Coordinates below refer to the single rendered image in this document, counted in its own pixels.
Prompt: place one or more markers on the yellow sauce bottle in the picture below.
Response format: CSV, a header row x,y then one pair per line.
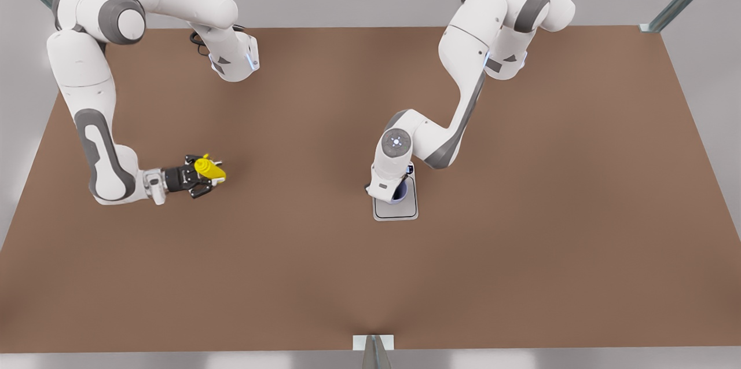
x,y
209,170

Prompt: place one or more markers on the blue and white cup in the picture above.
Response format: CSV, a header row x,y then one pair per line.
x,y
402,190

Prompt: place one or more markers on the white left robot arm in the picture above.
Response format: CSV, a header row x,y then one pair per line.
x,y
469,50

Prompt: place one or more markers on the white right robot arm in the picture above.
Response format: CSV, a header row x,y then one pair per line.
x,y
87,73

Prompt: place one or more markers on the grey flat weighing scale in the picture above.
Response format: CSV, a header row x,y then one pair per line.
x,y
399,209

